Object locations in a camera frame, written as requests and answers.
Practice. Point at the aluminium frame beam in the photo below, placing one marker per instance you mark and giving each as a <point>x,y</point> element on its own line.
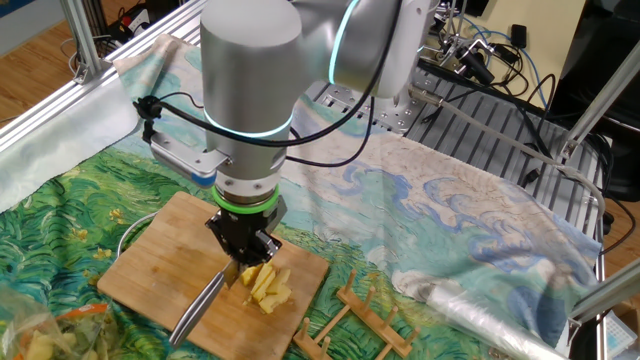
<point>610,292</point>

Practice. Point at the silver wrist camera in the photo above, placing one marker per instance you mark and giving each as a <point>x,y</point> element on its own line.
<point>185,157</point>

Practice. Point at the steel cleaver knife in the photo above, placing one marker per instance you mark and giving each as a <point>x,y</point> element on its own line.
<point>197,310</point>

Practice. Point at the black clamp mount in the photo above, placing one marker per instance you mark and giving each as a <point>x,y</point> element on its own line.
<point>475,65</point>

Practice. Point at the wooden peg rack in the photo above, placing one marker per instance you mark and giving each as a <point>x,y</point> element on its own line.
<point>377,322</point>

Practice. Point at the bamboo cutting board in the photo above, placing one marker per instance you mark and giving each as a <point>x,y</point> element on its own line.
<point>160,260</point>

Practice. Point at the black red power strip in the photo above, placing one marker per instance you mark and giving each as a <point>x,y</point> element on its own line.
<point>132,20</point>

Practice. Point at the plastic bag with orange label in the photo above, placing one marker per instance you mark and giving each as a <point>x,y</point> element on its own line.
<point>75,330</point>

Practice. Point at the aluminium frame post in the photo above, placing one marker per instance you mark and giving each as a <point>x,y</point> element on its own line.
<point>82,40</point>
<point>600,100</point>

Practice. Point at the painted landscape tablecloth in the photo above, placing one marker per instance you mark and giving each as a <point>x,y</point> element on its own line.
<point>425,210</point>

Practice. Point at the plastic wrap roll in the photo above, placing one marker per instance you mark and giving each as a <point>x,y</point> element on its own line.
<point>475,315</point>

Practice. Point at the white perforated box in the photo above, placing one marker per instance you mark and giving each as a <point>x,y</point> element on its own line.
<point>614,337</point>

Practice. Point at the black power adapter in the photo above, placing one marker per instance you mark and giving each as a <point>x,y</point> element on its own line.
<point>518,36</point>

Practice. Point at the yellow potato chunk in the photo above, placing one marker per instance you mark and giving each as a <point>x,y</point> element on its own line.
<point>247,276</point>

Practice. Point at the black computer tower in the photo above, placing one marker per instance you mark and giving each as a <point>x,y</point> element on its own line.
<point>610,60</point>

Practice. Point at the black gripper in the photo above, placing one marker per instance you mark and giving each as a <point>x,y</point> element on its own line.
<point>245,232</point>

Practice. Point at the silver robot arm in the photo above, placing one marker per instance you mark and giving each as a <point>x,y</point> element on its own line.
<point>250,75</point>

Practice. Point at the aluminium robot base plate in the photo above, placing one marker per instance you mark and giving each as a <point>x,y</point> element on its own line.
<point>395,117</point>

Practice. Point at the small yellow potato scrap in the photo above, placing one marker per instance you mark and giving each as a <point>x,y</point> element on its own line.
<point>42,346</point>

